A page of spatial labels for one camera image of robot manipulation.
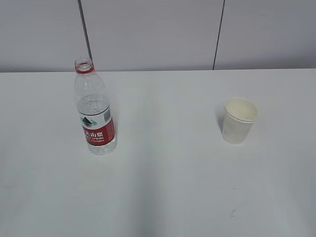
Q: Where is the clear red-label water bottle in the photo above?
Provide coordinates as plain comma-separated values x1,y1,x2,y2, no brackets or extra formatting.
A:
74,57,117,156

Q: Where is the white paper cup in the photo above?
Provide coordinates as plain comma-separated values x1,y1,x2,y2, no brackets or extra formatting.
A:
222,110,257,144
225,97,258,123

